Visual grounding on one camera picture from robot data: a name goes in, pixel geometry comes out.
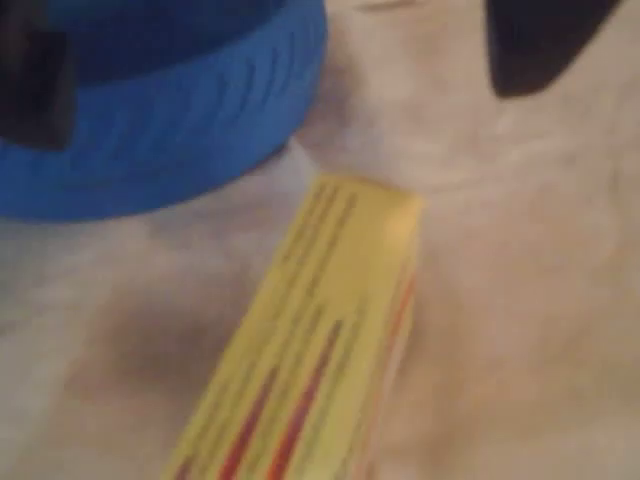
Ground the yellow box with red print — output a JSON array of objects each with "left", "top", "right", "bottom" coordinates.
[{"left": 158, "top": 173, "right": 427, "bottom": 480}]

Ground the blue plastic bowl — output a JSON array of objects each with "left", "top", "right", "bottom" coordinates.
[{"left": 0, "top": 0, "right": 330, "bottom": 225}]

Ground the white cloth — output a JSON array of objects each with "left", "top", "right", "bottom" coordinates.
[{"left": 0, "top": 0, "right": 640, "bottom": 480}]

